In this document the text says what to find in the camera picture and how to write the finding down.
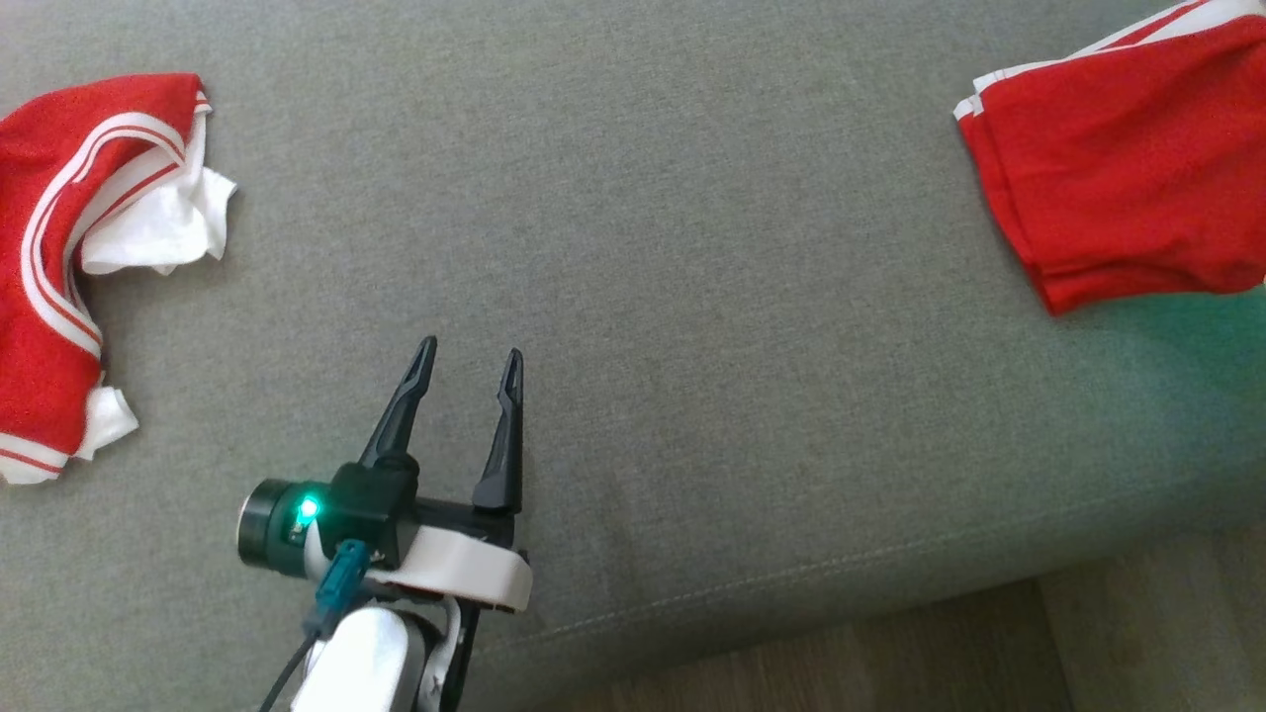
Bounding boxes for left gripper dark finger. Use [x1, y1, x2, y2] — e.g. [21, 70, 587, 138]
[357, 336, 439, 473]
[472, 348, 526, 515]

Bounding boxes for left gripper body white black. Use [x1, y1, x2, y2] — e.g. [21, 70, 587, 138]
[236, 461, 535, 615]

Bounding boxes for red jersey with white sleeves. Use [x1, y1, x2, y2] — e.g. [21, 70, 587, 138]
[0, 72, 239, 487]

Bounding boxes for red shorts with white stripes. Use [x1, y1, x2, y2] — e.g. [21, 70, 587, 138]
[953, 0, 1266, 316]

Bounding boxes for large grey sofa seat cushion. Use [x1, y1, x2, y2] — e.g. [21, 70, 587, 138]
[0, 0, 1266, 712]

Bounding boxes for black cable with teal connector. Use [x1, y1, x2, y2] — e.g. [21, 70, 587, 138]
[259, 539, 374, 712]

